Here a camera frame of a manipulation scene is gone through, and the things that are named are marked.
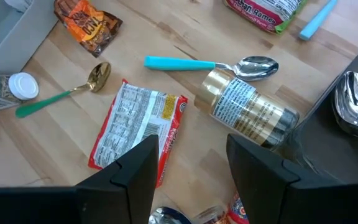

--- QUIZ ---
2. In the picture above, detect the red ramen packet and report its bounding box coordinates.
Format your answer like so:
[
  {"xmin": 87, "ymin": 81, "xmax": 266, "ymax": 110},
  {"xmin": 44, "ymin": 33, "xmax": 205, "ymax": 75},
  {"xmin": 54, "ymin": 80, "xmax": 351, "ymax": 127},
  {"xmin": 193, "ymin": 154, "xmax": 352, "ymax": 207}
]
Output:
[{"xmin": 88, "ymin": 78, "xmax": 188, "ymax": 189}]

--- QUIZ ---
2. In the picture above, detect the all silver spoon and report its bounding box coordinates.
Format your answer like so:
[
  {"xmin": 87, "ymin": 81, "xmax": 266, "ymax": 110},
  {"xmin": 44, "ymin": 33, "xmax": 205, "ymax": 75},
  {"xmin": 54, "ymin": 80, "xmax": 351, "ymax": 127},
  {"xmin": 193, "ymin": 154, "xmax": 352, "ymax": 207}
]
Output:
[{"xmin": 333, "ymin": 70, "xmax": 358, "ymax": 150}]

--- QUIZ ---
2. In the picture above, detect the dark grey plastic bin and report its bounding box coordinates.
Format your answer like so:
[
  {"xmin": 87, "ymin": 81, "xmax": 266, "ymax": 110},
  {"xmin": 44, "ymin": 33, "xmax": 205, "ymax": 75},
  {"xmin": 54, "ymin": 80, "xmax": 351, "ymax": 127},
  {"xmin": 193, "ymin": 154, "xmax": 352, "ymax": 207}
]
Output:
[{"xmin": 275, "ymin": 44, "xmax": 358, "ymax": 184}]

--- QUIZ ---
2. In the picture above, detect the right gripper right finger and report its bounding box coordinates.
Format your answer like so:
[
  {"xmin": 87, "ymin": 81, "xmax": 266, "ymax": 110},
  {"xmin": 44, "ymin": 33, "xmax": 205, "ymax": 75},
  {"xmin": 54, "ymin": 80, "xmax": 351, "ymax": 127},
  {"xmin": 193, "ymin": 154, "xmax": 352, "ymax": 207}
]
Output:
[{"xmin": 227, "ymin": 134, "xmax": 358, "ymax": 224}]

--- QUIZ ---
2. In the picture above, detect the orange taco seasoning packet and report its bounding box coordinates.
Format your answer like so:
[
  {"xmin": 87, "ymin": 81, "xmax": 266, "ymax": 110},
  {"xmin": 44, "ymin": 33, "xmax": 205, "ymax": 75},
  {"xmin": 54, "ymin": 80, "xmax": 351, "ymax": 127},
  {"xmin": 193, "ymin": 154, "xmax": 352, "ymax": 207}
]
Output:
[{"xmin": 53, "ymin": 0, "xmax": 124, "ymax": 58}]

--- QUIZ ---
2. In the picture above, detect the teal handled spoon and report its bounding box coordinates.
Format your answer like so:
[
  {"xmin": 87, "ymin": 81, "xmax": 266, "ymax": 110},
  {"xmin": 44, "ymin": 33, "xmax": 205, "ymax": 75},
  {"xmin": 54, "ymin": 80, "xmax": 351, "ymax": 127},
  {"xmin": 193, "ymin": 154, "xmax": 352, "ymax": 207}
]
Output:
[{"xmin": 144, "ymin": 55, "xmax": 280, "ymax": 82}]

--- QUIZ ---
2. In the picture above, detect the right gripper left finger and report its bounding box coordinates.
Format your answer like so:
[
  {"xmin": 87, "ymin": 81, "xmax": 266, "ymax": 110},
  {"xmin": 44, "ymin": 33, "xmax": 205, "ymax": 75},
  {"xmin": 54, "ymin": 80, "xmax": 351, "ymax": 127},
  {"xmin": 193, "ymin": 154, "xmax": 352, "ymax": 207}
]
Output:
[{"xmin": 0, "ymin": 134, "xmax": 160, "ymax": 224}]

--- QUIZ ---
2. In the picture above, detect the gold spoon green handle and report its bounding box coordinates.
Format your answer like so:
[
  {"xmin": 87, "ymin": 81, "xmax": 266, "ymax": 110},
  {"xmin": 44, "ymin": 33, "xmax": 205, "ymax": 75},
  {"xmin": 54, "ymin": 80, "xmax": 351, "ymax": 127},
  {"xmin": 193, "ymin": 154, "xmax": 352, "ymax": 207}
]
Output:
[{"xmin": 15, "ymin": 61, "xmax": 112, "ymax": 119}]

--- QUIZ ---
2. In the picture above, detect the light blue handled spoon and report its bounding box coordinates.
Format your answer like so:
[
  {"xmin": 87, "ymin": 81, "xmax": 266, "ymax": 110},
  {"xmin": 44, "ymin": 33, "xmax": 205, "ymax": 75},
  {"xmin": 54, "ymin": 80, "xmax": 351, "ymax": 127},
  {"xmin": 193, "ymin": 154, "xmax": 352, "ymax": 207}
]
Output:
[{"xmin": 299, "ymin": 0, "xmax": 339, "ymax": 41}]

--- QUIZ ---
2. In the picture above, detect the pink silver ramen packet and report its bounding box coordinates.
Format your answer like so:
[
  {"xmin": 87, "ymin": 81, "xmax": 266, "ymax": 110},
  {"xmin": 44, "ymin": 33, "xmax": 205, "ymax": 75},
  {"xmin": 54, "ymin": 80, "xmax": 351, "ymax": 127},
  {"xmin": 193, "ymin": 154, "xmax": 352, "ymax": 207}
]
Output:
[{"xmin": 223, "ymin": 0, "xmax": 309, "ymax": 35}]

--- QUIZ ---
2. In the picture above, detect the gold lid spice jar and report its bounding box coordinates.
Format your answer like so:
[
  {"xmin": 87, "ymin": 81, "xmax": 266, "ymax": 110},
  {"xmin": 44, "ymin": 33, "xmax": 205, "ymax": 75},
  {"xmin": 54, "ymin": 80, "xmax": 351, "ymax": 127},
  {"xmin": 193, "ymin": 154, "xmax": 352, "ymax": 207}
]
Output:
[{"xmin": 194, "ymin": 68, "xmax": 300, "ymax": 150}]

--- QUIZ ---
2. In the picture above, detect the white lid bagel seasoning jar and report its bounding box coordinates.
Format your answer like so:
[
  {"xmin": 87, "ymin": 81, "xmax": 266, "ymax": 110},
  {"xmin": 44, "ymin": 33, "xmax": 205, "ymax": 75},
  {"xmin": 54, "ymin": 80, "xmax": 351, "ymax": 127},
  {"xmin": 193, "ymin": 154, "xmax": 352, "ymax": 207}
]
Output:
[{"xmin": 0, "ymin": 72, "xmax": 40, "ymax": 113}]

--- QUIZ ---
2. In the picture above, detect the white translucent plastic bin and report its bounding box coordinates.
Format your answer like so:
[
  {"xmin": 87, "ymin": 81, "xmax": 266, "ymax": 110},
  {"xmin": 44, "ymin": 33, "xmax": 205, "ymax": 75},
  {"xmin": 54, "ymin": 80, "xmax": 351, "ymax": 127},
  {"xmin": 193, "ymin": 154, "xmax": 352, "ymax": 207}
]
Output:
[{"xmin": 0, "ymin": 0, "xmax": 58, "ymax": 75}]

